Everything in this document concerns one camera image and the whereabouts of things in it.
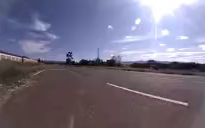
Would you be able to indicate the tall pole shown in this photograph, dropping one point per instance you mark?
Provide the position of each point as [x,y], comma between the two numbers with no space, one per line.
[98,55]

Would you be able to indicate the tree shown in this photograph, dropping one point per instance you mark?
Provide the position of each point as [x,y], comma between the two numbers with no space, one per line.
[69,57]

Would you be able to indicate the low dark building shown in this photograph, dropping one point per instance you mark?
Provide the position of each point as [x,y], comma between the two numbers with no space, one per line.
[140,65]

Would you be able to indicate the row of dark bushes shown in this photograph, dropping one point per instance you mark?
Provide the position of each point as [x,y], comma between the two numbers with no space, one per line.
[176,65]

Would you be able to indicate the white fence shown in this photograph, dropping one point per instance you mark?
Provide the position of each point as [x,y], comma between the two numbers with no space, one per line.
[6,56]

